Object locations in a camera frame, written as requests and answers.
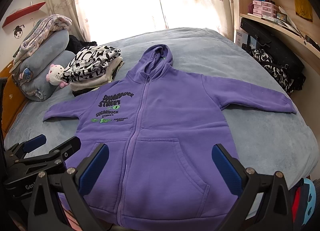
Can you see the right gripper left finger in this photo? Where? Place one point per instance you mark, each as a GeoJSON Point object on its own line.
{"type": "Point", "coordinates": [46, 211]}

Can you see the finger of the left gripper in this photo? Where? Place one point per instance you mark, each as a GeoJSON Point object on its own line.
{"type": "Point", "coordinates": [65, 150]}
{"type": "Point", "coordinates": [34, 143]}

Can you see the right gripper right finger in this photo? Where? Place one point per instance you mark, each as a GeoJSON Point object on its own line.
{"type": "Point", "coordinates": [263, 201]}

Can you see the purple zip hoodie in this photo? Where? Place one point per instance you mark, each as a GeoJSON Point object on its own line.
{"type": "Point", "coordinates": [160, 125]}

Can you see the black white clothes pile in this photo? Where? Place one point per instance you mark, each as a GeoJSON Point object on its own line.
{"type": "Point", "coordinates": [284, 75]}

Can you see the orange wooden headboard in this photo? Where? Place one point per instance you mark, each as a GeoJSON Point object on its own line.
{"type": "Point", "coordinates": [13, 100]}

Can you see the black folded garment bottom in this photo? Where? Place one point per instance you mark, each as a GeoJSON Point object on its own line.
{"type": "Point", "coordinates": [83, 91]}

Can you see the cream folded garment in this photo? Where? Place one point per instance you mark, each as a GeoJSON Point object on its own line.
{"type": "Point", "coordinates": [108, 77]}

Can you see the blue-grey bed blanket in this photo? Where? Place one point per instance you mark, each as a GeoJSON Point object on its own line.
{"type": "Point", "coordinates": [267, 141]}

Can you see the white pink cat plush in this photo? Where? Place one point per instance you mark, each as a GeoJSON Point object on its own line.
{"type": "Point", "coordinates": [54, 76]}

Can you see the black white patterned folded garment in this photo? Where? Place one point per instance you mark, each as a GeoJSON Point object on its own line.
{"type": "Point", "coordinates": [89, 63]}

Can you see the black fuzzy garment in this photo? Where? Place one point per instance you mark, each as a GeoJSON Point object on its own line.
{"type": "Point", "coordinates": [74, 45]}

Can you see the pink white folded blanket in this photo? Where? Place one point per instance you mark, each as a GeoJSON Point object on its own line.
{"type": "Point", "coordinates": [39, 34]}

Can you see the floral sheer curtain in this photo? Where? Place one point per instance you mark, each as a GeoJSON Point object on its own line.
{"type": "Point", "coordinates": [110, 20]}

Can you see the white cardboard box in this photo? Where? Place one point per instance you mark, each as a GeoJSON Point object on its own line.
{"type": "Point", "coordinates": [240, 37]}

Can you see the pink boxes stack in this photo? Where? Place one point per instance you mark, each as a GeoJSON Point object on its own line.
{"type": "Point", "coordinates": [261, 8]}

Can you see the wooden bookshelf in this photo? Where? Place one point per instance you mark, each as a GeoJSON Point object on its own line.
{"type": "Point", "coordinates": [294, 37]}

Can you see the cartoon face wall sticker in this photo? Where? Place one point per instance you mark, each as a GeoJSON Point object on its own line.
{"type": "Point", "coordinates": [18, 31]}

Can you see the red wall shelf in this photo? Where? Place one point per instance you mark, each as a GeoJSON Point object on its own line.
{"type": "Point", "coordinates": [20, 13]}

